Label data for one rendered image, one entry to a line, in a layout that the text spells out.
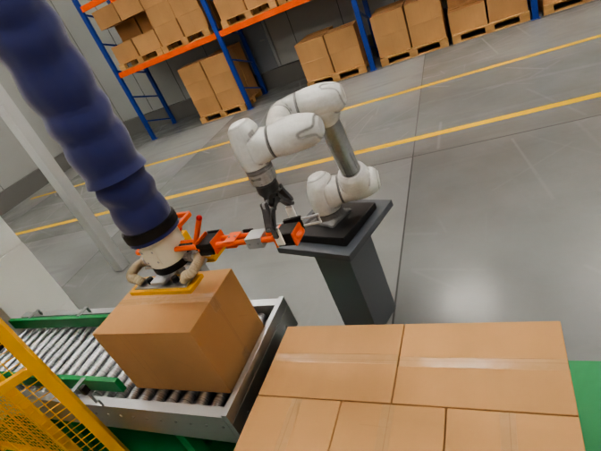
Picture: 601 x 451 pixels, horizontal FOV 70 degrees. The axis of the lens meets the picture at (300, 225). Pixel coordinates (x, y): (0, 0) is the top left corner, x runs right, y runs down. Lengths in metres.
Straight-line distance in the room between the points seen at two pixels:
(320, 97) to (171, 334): 1.16
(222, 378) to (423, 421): 0.86
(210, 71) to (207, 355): 8.24
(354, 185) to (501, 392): 1.12
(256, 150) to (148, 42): 9.01
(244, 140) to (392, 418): 1.11
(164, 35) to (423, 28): 5.11
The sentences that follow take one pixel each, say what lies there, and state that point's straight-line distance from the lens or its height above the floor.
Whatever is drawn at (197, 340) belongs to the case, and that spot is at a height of 0.89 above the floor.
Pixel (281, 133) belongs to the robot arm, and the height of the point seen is 1.60.
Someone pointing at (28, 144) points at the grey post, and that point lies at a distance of 4.87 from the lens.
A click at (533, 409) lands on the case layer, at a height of 0.54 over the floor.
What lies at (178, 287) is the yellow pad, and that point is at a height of 1.14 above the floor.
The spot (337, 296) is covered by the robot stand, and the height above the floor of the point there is 0.28.
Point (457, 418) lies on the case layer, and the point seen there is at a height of 0.54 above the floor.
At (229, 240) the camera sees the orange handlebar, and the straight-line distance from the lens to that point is 1.62.
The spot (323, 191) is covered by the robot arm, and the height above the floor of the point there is 0.99.
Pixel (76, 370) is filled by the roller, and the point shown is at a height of 0.53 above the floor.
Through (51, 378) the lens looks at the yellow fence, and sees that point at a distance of 2.31.
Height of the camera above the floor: 1.97
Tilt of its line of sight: 28 degrees down
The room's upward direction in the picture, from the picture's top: 24 degrees counter-clockwise
